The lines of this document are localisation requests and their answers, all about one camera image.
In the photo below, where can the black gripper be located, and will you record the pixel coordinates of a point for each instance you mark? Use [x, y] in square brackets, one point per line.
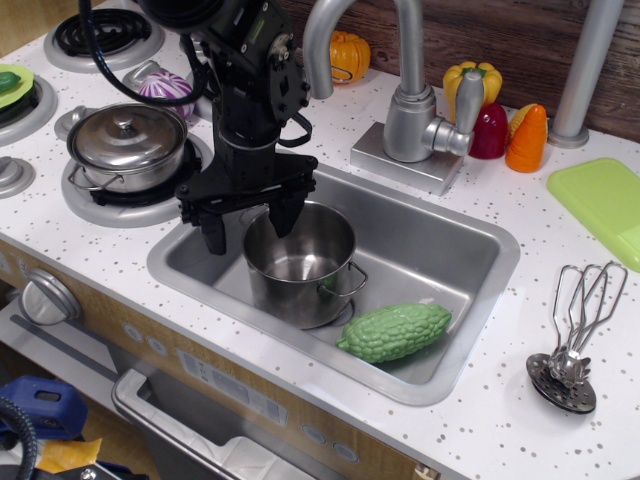
[244, 174]

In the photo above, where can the tall steel pot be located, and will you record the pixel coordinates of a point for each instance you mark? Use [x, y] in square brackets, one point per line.
[308, 277]

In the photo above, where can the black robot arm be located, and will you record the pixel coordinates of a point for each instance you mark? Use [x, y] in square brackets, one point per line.
[258, 87]

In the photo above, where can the lidded steel pot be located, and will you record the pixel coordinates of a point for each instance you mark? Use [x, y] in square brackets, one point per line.
[126, 148]

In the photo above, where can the steel sink basin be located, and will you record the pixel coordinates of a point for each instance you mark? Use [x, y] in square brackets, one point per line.
[407, 250]

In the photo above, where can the green bitter melon toy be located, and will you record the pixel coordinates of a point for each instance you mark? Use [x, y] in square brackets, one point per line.
[394, 332]

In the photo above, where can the silver toy faucet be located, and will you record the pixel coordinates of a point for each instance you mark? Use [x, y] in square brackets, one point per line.
[416, 146]

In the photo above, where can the orange pumpkin toy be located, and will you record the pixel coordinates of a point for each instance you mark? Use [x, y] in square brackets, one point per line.
[350, 57]

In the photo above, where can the silver stove knob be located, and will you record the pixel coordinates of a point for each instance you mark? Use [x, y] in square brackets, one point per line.
[46, 301]

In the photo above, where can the black coil burner back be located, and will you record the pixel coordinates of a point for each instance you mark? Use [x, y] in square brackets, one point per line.
[125, 37]

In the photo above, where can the red pepper toy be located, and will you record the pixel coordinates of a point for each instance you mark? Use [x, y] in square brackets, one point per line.
[490, 133]

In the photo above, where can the blue device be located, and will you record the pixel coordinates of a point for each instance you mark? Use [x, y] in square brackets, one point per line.
[55, 408]

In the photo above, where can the green plate with vegetable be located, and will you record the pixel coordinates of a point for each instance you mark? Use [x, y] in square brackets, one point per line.
[17, 84]

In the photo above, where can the yellow bell pepper toy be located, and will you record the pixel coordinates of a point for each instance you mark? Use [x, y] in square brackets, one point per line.
[492, 81]

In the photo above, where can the orange carrot toy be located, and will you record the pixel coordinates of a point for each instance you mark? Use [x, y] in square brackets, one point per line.
[530, 159]

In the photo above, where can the yellow corn toy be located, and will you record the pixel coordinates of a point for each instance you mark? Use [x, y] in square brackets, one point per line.
[523, 128]

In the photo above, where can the green cutting board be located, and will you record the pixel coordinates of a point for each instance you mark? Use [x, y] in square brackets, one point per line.
[603, 195]

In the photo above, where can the steel slotted spoon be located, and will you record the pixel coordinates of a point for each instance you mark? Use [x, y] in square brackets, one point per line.
[579, 398]

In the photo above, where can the grey vertical pole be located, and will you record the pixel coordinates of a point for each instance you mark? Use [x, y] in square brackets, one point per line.
[567, 128]

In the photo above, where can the grey oven door handle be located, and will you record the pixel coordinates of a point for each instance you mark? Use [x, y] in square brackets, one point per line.
[178, 451]

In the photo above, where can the steel wire fork utensil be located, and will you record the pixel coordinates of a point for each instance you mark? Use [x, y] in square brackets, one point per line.
[585, 299]

